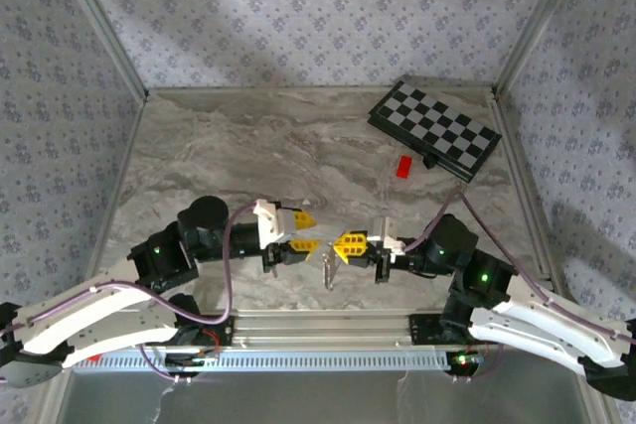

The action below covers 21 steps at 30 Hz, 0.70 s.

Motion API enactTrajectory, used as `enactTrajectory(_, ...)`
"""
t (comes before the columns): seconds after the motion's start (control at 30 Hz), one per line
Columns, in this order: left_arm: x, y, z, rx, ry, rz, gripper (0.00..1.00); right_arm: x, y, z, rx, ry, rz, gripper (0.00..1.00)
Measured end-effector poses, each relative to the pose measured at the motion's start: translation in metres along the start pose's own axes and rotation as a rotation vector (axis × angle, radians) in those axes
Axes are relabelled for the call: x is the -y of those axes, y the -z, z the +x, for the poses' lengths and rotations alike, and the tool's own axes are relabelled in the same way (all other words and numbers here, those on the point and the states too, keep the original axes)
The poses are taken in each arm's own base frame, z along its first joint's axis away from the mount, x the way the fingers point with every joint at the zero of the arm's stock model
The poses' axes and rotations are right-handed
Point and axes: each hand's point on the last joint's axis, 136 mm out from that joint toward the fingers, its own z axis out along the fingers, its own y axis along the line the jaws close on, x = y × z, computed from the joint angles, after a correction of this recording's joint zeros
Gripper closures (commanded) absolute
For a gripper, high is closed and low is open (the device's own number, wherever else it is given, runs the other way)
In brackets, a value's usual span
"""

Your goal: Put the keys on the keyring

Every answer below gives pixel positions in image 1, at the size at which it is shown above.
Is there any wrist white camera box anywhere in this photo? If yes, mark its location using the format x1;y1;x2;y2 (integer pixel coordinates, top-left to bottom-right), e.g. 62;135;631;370
252;199;297;249
370;217;406;264

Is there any left aluminium corner post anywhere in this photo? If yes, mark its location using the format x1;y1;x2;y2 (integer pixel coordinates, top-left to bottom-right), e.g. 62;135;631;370
49;0;150;100

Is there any folded black grey chessboard box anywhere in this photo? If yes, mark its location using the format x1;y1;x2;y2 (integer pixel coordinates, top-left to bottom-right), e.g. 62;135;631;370
366;79;503;183

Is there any grey metal sheet panel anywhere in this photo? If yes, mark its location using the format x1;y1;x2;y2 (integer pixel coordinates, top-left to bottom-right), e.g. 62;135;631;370
49;368;602;424

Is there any left aluminium side rail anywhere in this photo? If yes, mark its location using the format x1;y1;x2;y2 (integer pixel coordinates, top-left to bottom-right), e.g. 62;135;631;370
81;93;150;291

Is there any white slotted cable duct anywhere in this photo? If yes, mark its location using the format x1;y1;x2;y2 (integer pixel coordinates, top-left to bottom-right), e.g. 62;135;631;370
72;348;453;373

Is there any right aluminium side rail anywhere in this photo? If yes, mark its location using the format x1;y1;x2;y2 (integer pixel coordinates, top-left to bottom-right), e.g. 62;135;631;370
489;93;572;296

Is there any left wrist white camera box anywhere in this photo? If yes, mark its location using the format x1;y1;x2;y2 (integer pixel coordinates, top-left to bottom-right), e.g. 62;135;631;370
252;199;297;249

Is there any long aluminium frame rail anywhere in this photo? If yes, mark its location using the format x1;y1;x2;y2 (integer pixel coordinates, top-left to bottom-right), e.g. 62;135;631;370
53;308;595;350

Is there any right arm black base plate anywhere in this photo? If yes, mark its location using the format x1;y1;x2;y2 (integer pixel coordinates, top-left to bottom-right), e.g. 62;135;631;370
407;313;473;346

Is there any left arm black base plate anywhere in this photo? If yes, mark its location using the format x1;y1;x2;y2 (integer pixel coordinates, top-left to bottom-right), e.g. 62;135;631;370
196;314;236;347

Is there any right aluminium corner post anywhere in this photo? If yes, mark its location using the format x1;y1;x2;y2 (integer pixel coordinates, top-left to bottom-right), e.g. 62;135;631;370
494;0;592;97

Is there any aluminium side rail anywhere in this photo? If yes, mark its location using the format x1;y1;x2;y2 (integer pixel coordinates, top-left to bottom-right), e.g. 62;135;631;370
81;93;150;291
489;93;572;296

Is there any aluminium corner post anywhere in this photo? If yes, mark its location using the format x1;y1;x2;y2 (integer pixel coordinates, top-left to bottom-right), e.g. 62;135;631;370
49;0;150;100
494;0;592;97

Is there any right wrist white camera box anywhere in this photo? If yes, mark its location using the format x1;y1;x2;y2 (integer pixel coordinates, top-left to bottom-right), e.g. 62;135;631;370
370;217;406;264

